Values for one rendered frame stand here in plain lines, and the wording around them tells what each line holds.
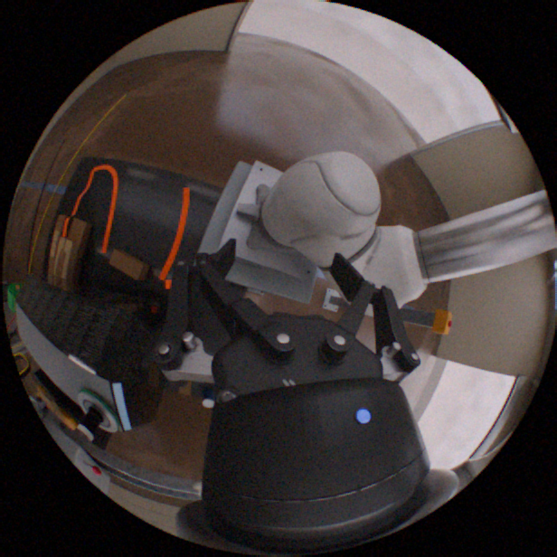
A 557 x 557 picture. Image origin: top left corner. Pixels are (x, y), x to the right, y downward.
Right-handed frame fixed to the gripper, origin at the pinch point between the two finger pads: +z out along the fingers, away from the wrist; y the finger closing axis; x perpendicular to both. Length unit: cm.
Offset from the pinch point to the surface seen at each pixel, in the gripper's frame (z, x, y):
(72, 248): 47, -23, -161
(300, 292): 26.6, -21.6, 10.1
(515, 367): -107, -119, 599
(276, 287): 25.0, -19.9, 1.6
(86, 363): -9, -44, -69
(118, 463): -36, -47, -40
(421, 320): 28, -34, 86
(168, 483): -33, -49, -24
